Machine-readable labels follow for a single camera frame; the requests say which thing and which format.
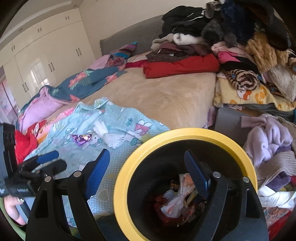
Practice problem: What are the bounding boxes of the red and white plastic bag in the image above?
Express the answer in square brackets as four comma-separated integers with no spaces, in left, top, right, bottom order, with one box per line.
[161,173,198,218]

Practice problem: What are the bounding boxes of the green left sleeve forearm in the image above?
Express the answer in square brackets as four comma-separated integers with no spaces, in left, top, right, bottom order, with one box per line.
[1,198,26,240]

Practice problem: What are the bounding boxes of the yellow rimmed black trash bin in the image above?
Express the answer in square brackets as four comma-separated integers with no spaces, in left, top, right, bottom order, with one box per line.
[113,128,257,240]

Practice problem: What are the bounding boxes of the left hand painted nails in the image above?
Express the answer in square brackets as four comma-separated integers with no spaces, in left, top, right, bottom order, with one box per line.
[4,195,26,226]

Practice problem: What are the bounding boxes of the red garment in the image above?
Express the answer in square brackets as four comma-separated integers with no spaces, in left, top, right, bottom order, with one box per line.
[15,120,47,164]

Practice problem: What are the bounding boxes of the pink cartoon blanket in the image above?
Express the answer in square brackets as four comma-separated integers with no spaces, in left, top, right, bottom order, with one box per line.
[36,108,75,144]

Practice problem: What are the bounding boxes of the pink Hello Kitty door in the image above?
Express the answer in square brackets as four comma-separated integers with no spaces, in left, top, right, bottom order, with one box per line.
[0,66,19,125]

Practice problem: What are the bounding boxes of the light blue Hello Kitty sheet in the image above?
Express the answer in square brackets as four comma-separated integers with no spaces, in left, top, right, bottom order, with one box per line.
[27,98,169,218]

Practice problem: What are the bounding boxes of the purple foil wrapper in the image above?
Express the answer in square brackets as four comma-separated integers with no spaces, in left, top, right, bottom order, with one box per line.
[71,134,92,146]

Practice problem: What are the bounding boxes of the lilac fleece garment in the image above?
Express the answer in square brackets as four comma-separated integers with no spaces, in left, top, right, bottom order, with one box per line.
[241,114,292,168]

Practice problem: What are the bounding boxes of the blue floral quilt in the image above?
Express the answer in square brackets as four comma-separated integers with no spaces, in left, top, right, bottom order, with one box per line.
[16,67,126,132]

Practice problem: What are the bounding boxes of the white yarn bundle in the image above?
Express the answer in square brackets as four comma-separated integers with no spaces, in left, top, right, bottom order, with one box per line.
[93,120,133,149]

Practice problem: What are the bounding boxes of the yellow cartoon blanket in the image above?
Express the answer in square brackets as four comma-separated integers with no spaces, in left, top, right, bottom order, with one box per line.
[213,72,295,111]

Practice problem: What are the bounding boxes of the beige bed cover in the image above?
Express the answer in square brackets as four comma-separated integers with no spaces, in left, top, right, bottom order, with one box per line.
[46,52,218,132]

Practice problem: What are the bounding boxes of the cream glossy wardrobe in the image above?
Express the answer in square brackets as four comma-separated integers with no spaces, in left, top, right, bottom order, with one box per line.
[1,9,95,108]

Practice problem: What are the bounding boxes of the folded red cloth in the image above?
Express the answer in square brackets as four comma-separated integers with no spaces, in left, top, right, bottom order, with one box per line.
[143,54,220,79]

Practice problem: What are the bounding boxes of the striped colourful pillow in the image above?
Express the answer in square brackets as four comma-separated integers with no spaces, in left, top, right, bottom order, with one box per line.
[106,41,137,67]

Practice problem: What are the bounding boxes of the pile of dark clothes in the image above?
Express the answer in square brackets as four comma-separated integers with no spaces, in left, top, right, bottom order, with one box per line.
[145,0,296,77]

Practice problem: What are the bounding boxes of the grey bed headboard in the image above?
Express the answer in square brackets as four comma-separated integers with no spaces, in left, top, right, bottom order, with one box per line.
[100,15,164,56]

